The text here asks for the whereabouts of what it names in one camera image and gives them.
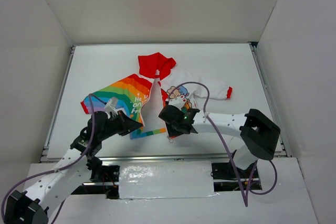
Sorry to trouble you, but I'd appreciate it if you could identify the rainbow and white kids jacket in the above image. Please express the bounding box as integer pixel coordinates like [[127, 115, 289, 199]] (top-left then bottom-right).
[[80, 52, 233, 139]]

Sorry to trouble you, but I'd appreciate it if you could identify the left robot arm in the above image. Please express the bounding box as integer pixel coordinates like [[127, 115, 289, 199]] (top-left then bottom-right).
[[1, 110, 142, 223]]

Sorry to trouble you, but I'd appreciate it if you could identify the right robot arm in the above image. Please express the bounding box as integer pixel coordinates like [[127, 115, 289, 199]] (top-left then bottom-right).
[[159, 105, 281, 180]]

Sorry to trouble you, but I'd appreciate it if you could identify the white foil covered panel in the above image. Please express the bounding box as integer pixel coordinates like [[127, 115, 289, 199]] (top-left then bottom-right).
[[119, 161, 216, 199]]

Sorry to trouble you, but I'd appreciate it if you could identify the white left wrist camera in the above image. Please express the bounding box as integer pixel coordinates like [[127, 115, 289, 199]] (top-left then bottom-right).
[[104, 97, 118, 116]]

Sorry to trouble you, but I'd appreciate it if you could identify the aluminium table frame rail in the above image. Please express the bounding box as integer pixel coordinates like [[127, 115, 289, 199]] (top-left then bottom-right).
[[39, 41, 292, 162]]

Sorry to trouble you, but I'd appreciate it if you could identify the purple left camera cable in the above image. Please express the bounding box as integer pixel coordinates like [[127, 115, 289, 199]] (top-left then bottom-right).
[[0, 93, 111, 224]]

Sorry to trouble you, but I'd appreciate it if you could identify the purple camera cable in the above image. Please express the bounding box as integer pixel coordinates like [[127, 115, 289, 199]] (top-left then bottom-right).
[[173, 81, 278, 208], [0, 93, 111, 224]]

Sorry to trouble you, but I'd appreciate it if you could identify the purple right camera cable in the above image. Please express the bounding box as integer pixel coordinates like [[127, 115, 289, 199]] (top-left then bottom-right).
[[173, 81, 278, 208]]

